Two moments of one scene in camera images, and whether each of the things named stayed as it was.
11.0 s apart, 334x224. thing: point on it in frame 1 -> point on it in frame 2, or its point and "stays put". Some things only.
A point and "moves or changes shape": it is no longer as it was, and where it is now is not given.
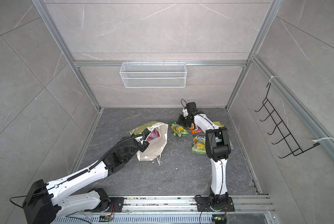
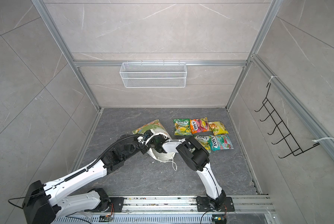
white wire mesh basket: x=154 y=74 stays put
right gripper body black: x=184 y=121 -> x=154 y=143
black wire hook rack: x=287 y=137 stays put
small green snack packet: x=178 y=130 moves or changes shape
